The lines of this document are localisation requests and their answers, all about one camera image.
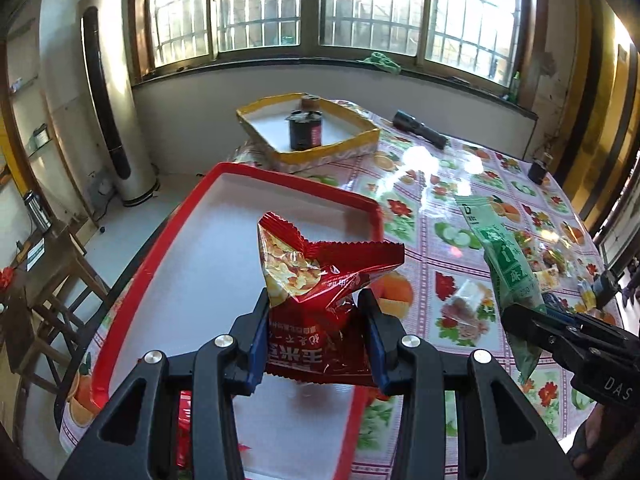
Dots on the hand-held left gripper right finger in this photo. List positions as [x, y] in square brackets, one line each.
[376, 355]

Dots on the red plastic tray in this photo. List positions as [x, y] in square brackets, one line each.
[200, 260]

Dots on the small brown jar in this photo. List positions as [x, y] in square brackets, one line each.
[310, 102]

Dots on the floral fruit print tablecloth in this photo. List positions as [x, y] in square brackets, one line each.
[450, 185]

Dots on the small yellow wrapped snack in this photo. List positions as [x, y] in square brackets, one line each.
[547, 277]

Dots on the yellow cardboard tray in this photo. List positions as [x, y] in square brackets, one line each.
[325, 152]

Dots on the clear wrapped snack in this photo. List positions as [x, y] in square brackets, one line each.
[470, 300]

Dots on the small black jar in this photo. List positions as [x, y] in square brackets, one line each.
[537, 171]

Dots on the black flashlight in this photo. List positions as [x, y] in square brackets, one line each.
[420, 127]

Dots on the barred window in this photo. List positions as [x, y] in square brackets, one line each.
[310, 5]

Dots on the green cloth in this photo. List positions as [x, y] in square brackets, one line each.
[382, 60]

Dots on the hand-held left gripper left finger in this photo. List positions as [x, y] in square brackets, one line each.
[259, 345]

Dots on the green bottle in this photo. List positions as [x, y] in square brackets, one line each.
[515, 85]

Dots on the red snack packet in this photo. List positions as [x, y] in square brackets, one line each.
[184, 425]
[310, 280]

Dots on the wooden chair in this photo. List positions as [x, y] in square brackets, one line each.
[55, 280]

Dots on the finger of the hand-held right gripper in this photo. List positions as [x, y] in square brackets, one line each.
[530, 330]
[607, 287]

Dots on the black can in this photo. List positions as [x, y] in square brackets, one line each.
[305, 132]

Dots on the green snack packet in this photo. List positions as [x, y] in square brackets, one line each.
[505, 260]

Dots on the white tower air conditioner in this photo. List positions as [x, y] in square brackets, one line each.
[107, 110]

